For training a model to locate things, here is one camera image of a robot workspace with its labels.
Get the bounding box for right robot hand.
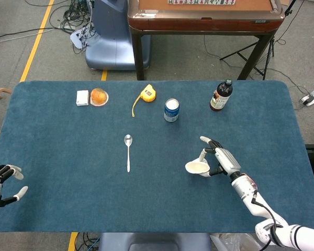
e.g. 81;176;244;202
198;135;242;180

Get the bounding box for white paper cup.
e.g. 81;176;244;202
185;157;210;175

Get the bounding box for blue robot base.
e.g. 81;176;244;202
84;0;152;71

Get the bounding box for orange jelly cup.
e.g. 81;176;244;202
90;88;109;107

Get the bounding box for dark glass bottle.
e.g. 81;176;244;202
209;78;233;112

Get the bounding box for blue soda can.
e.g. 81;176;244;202
164;98;180;123

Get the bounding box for clear plastic bag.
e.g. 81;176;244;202
210;233;262;251

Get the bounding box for metal spoon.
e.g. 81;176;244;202
124;134;133;173

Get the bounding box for blue table mat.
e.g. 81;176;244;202
0;79;314;234

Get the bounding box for yellow tape measure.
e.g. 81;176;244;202
131;84;157;118

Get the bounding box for white power strip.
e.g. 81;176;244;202
300;88;314;107

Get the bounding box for black tripod stand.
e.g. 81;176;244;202
219;0;298;81

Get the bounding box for small white box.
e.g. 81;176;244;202
76;90;90;107

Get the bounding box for brown mahjong table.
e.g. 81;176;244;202
127;0;286;81

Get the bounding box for row of mahjong tiles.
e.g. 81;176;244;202
168;0;237;5

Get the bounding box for tangled black cables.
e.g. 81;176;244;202
23;0;96;55

